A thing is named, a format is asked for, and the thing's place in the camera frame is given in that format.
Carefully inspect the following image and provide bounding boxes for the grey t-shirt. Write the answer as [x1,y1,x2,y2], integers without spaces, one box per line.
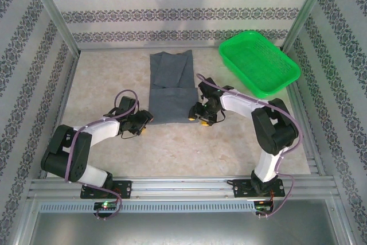
[149,49,199,127]

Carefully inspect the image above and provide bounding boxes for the green plastic mesh basket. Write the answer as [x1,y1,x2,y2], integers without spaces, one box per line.
[218,30,301,99]

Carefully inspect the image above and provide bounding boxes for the left controller board green light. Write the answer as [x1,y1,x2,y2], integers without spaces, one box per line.
[93,201,118,211]

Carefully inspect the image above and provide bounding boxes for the right controller board blue light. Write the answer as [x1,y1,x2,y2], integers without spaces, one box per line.
[254,200,275,214]

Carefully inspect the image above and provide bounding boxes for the grey metal sheet panel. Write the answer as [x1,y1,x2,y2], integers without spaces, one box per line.
[27,199,353,245]

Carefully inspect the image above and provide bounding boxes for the left gripper thin black cable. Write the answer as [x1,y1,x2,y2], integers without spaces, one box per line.
[120,130,143,140]

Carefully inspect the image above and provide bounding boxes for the gripper thin black cable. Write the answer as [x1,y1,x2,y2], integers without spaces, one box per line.
[120,130,143,140]
[213,108,227,125]

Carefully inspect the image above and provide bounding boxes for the right gripper thin black cable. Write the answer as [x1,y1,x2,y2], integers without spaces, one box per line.
[213,108,227,125]

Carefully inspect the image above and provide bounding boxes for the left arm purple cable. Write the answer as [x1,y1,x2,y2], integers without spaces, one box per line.
[64,89,141,220]

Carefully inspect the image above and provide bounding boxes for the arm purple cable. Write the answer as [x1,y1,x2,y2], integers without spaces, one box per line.
[196,73,304,219]
[64,89,141,220]

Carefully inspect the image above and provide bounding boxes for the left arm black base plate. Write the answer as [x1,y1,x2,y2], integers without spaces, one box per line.
[80,180,133,200]

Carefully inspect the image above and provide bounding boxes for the aluminium mounting rail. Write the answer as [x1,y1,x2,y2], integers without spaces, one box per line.
[27,176,336,200]

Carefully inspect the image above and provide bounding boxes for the aluminium back floor rail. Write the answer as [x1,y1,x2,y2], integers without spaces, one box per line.
[79,44,221,53]

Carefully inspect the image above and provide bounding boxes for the aluminium side floor rail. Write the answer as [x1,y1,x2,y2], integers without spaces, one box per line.
[38,55,80,178]
[283,83,327,177]

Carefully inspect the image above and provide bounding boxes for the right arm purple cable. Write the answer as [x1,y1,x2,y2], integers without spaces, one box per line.
[196,73,304,219]

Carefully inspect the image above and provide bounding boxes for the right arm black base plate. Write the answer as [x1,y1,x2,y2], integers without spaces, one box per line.
[232,178,285,199]

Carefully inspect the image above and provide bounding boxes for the slotted grey cable duct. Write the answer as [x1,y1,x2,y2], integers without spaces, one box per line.
[38,201,276,214]

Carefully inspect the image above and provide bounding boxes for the aluminium frame post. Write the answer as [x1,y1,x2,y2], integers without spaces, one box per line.
[24,0,82,59]
[280,0,335,52]

